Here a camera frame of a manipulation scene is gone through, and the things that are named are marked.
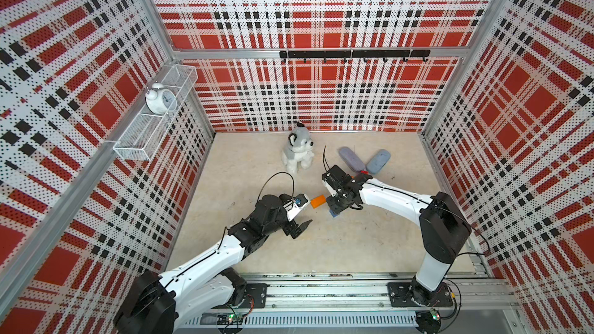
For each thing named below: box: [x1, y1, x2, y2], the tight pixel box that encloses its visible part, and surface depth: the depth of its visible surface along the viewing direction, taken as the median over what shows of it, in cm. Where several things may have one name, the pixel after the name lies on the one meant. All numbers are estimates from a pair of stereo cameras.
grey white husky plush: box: [281, 120, 315, 175], surface depth 97 cm
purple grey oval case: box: [337, 146, 366, 173], surface depth 109 cm
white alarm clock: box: [145, 80, 178, 116], surface depth 72 cm
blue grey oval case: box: [365, 148, 392, 174], surface depth 109 cm
